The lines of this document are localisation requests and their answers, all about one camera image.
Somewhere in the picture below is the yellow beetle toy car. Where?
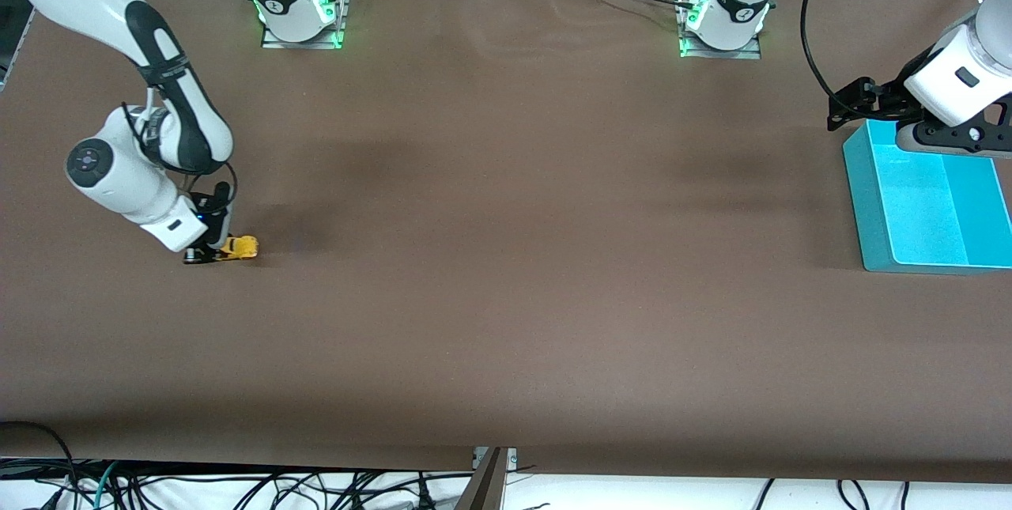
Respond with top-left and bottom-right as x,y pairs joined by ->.
217,235 -> 259,261

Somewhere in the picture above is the turquoise plastic bin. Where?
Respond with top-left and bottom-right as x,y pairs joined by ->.
842,119 -> 1012,274

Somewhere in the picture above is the brown table mat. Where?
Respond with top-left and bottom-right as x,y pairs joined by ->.
0,0 -> 1012,484

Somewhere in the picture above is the aluminium table leg profile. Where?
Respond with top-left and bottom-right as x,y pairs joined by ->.
455,447 -> 511,510

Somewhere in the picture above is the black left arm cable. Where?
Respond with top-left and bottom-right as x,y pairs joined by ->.
799,0 -> 859,100

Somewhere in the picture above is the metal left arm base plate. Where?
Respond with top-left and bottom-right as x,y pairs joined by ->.
678,0 -> 762,60

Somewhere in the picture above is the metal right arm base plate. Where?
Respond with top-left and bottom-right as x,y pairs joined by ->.
261,0 -> 349,51

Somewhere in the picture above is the black looped floor cable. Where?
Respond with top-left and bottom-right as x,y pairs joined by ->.
0,421 -> 80,510

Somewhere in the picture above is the grey metal side frame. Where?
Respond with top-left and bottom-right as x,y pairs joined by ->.
0,8 -> 37,92

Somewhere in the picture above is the teal floor cable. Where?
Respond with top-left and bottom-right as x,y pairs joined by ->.
89,460 -> 121,510

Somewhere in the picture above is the small silver table bracket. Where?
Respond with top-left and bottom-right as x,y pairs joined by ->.
473,447 -> 519,470

